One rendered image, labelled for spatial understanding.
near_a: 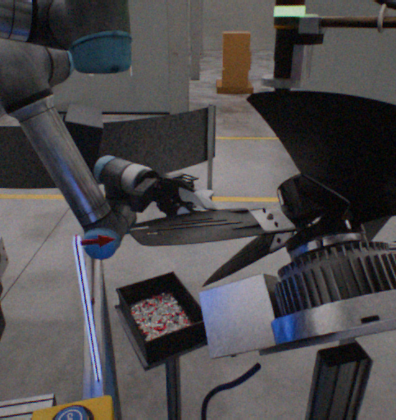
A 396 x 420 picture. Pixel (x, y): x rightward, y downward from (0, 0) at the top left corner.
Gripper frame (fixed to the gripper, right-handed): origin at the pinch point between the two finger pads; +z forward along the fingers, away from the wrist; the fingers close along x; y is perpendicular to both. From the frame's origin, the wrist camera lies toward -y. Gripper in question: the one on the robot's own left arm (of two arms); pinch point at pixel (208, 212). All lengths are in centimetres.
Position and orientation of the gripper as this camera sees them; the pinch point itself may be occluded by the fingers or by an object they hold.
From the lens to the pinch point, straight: 75.7
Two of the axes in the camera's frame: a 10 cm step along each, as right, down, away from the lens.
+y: 6.3, -2.3, 7.4
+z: 7.7, 2.9, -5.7
